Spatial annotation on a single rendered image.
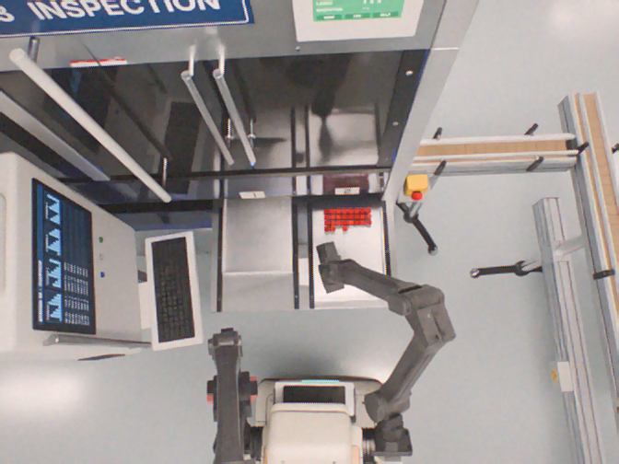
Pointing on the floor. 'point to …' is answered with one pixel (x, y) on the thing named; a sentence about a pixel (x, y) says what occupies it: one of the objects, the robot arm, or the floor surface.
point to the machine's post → (429, 88)
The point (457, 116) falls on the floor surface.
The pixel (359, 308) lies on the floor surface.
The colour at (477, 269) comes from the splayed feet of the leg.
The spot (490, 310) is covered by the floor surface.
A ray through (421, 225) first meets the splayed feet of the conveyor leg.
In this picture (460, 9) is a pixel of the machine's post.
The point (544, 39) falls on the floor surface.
